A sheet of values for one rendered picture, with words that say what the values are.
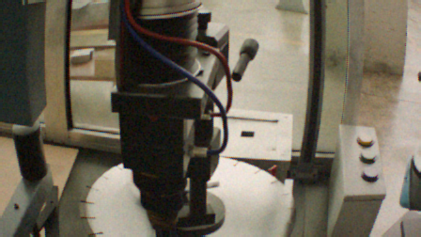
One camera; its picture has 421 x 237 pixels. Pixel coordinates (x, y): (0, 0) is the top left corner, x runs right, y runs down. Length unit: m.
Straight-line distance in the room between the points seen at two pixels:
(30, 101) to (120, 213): 0.37
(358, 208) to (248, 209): 0.27
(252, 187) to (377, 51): 3.26
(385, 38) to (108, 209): 3.45
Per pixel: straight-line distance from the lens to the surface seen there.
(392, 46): 4.09
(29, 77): 0.46
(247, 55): 0.62
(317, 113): 1.16
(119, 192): 0.84
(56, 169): 1.25
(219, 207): 0.79
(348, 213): 0.97
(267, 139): 1.08
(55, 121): 1.34
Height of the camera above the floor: 1.44
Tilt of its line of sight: 29 degrees down
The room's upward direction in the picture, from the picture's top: 2 degrees clockwise
